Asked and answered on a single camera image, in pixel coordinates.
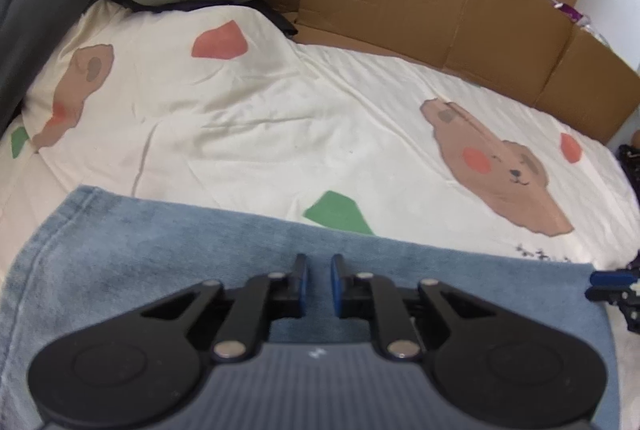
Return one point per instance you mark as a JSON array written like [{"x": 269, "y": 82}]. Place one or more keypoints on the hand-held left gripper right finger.
[{"x": 336, "y": 285}]

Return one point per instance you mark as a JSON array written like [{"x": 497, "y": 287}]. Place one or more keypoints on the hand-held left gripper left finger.
[{"x": 301, "y": 285}]

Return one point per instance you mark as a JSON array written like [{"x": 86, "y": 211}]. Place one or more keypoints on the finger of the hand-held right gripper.
[
  {"x": 620, "y": 296},
  {"x": 615, "y": 279}
]

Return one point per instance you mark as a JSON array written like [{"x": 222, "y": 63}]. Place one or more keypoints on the light blue jeans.
[{"x": 150, "y": 250}]

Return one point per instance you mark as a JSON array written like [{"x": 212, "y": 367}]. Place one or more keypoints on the cream bear print blanket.
[{"x": 300, "y": 120}]

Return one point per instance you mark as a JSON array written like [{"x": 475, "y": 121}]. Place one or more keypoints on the flattened cardboard box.
[{"x": 400, "y": 0}]

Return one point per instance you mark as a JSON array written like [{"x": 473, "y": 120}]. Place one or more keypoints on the dark grey blanket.
[{"x": 35, "y": 0}]

